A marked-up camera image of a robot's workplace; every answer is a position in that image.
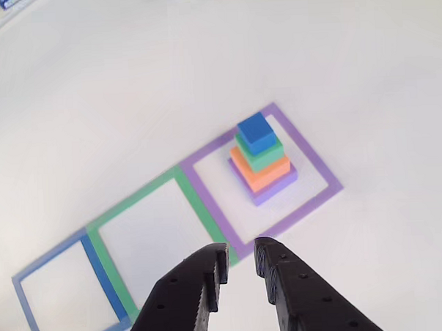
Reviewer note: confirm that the blue square frame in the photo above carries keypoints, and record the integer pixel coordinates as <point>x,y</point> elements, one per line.
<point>103,280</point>

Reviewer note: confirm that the small blue cube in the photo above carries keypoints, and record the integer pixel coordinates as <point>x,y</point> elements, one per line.
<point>256,131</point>

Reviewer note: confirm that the green square frame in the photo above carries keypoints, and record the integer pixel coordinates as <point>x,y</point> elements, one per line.
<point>107,258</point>

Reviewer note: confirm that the green cube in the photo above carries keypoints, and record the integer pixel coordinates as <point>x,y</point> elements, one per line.
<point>268,159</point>

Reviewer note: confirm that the orange square block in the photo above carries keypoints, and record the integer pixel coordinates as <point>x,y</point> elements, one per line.
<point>269,178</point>

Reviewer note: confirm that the white box blue print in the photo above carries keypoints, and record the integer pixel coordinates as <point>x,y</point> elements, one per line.
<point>14,2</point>

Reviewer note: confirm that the purple square block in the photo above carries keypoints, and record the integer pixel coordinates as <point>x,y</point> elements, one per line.
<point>277,192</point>

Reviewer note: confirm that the purple square frame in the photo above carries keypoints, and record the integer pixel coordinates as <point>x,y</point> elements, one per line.
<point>208,202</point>

